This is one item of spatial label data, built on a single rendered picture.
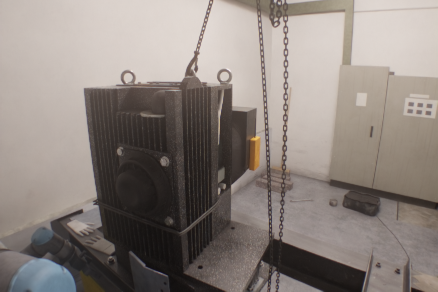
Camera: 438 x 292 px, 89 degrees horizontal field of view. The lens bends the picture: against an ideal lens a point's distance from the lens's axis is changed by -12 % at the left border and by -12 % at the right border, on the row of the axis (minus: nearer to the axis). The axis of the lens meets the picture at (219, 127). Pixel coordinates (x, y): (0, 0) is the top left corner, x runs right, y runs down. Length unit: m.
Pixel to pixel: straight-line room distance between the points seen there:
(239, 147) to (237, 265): 0.53
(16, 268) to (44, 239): 0.66
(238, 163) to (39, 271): 0.97
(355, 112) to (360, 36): 1.04
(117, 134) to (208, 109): 0.37
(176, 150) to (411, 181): 3.37
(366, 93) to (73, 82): 3.23
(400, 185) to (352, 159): 0.69
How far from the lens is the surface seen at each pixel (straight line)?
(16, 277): 0.53
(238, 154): 1.25
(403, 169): 3.80
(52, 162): 1.97
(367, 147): 3.74
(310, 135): 4.12
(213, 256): 1.18
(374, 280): 1.58
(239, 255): 1.19
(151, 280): 0.95
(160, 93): 0.87
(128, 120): 0.99
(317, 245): 1.71
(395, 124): 3.66
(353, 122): 3.70
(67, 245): 1.25
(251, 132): 1.24
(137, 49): 2.23
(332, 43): 3.95
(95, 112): 1.13
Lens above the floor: 1.68
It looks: 13 degrees down
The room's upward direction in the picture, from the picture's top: straight up
